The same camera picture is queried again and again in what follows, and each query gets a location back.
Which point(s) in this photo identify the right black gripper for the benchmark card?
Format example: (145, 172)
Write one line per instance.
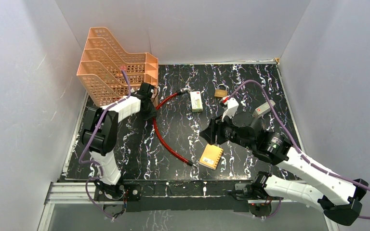
(215, 127)

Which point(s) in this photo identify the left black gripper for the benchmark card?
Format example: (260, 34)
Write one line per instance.
(148, 106)

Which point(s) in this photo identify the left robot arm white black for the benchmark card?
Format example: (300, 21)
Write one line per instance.
(100, 131)

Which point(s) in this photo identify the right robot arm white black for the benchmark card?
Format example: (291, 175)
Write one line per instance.
(336, 199)

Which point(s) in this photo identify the orange spiral notebook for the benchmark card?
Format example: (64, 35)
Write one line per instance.
(211, 156)

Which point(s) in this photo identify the white green small box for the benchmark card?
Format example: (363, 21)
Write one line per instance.
(196, 101)

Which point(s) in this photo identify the brass padlock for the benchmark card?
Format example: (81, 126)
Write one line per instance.
(221, 91)

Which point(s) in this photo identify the orange plastic file rack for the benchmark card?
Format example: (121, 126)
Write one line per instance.
(107, 71)

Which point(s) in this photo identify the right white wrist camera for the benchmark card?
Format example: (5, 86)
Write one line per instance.
(231, 106)

